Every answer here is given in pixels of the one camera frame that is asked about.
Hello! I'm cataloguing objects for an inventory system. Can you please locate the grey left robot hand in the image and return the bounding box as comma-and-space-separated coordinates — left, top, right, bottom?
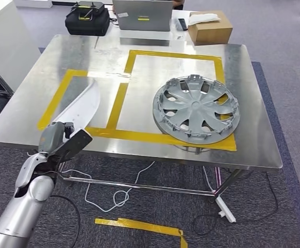
38, 121, 75, 158

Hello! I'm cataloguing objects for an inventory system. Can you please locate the grey laptop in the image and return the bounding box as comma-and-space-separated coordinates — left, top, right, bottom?
112, 0, 174, 32

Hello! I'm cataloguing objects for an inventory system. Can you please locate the black phone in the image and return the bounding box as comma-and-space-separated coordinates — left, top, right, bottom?
178, 18, 189, 32

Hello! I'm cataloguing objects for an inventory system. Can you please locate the grey plastic wheel cover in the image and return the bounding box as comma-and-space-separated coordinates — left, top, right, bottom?
153, 74, 241, 145

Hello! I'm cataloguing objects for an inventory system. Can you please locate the white curved plastic part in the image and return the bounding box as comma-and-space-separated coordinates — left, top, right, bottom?
52, 79, 101, 138

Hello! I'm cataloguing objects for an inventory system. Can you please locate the yellow tape double rectangle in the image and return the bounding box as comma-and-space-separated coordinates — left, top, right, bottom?
37, 49, 237, 152

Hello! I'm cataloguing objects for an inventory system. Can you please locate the long white floor cable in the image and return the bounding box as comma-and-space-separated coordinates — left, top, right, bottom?
62, 161, 156, 213

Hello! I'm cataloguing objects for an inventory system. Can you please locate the white partition panel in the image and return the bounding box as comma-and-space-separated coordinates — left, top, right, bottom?
0, 0, 42, 92

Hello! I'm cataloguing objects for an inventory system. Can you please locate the yellow tape corner strip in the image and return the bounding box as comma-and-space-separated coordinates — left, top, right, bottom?
94, 218, 189, 248

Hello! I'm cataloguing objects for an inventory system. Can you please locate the stainless steel workbench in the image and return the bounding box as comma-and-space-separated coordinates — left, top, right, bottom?
0, 33, 283, 208

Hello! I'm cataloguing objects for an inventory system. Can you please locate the black floor cable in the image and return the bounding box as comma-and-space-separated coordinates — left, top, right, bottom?
192, 173, 280, 237

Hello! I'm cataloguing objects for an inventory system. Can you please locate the brown cardboard box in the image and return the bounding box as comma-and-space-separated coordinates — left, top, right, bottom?
188, 11, 233, 46

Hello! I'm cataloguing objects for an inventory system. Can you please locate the black carrying bag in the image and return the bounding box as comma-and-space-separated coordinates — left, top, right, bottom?
64, 1, 111, 37

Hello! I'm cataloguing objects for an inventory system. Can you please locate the white cloth bundle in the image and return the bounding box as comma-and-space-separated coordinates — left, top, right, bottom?
188, 13, 221, 26

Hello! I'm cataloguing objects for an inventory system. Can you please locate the white power strip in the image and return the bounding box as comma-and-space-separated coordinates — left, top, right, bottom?
215, 195, 236, 224

